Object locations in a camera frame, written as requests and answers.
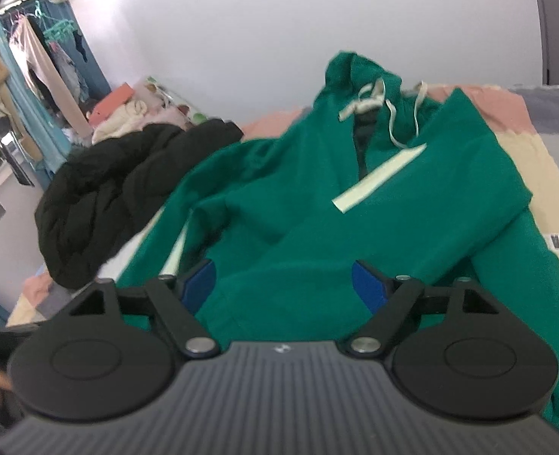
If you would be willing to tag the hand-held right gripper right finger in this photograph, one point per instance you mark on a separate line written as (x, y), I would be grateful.
(367, 284)

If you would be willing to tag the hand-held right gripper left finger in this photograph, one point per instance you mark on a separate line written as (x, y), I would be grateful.
(199, 284)

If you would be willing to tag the green hoodie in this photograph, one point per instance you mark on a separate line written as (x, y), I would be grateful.
(284, 208)

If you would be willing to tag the cream and pink clothes pile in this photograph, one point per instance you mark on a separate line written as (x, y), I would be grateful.
(123, 118)

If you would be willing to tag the hanging clothes on rack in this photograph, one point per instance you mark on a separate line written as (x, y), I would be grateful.
(90, 64)

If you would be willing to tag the green clothes hanger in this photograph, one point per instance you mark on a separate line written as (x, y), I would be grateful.
(59, 31)

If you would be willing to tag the black jacket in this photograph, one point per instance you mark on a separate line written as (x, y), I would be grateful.
(99, 189)

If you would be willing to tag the printed white cloth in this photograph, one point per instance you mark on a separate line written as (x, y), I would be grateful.
(175, 99)

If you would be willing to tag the orange flat item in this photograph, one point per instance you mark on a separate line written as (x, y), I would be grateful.
(113, 99)

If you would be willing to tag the patchwork blanket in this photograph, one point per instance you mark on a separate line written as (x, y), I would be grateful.
(545, 175)

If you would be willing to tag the beige hanging garment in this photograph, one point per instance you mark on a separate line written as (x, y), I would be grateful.
(40, 71)

